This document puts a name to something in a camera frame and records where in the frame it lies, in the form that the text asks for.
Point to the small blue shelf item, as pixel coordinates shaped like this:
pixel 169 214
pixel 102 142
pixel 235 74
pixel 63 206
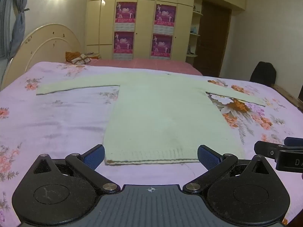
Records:
pixel 194 30

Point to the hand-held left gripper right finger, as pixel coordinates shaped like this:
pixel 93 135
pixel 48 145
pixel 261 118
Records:
pixel 208 157

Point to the brown wooden door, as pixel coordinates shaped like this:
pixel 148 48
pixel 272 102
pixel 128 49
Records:
pixel 213 40

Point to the black backpack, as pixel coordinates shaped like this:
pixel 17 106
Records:
pixel 263 74

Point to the cream corner shelf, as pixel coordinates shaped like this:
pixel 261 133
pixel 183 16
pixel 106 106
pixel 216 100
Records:
pixel 194 35

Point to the pink bed sheet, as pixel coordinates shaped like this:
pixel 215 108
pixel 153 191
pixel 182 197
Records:
pixel 146 65

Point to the wooden bed frame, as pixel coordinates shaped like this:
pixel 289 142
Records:
pixel 290 97

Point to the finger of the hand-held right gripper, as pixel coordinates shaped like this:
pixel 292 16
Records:
pixel 294 141
pixel 266 148

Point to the lilac floral bed sheet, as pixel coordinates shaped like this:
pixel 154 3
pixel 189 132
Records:
pixel 52 123

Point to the blue-grey curtain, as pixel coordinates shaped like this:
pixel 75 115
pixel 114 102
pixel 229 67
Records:
pixel 14 21

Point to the cream curved headboard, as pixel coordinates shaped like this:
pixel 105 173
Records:
pixel 45 45

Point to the folded patterned clothes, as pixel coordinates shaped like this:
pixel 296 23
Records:
pixel 81 59

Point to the pink wall poster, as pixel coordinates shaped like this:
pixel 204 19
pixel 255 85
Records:
pixel 162 46
pixel 165 15
pixel 123 43
pixel 126 13

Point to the cream wardrobe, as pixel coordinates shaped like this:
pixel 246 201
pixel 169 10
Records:
pixel 144 16

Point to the pale yellow knit sweater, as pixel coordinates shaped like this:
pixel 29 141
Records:
pixel 163 118

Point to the orange cloth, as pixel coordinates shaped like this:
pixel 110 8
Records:
pixel 70 55

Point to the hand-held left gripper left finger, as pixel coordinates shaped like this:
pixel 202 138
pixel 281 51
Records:
pixel 94 157

